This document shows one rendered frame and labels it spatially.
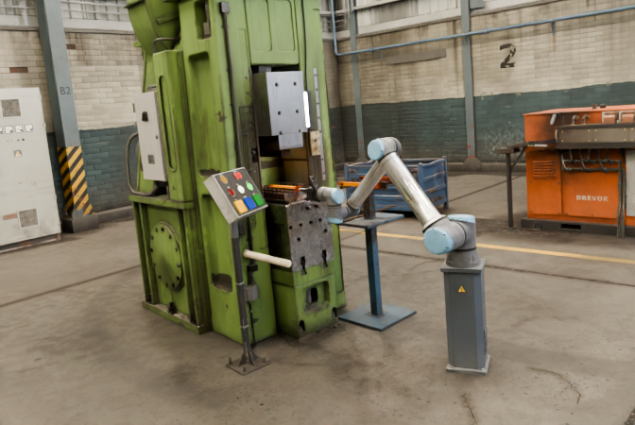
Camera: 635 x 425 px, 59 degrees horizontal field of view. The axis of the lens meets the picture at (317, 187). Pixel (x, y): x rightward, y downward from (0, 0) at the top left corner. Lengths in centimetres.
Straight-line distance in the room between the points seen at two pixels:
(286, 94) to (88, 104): 609
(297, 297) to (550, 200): 357
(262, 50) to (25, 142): 514
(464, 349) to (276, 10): 242
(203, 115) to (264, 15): 77
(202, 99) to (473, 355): 232
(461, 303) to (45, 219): 643
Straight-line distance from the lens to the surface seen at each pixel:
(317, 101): 407
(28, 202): 845
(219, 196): 319
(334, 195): 345
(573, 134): 624
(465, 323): 328
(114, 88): 971
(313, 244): 382
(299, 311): 385
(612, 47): 1047
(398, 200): 740
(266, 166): 419
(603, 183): 637
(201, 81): 390
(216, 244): 401
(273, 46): 387
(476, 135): 1137
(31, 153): 844
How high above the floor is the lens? 153
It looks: 8 degrees down
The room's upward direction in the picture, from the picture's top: 5 degrees counter-clockwise
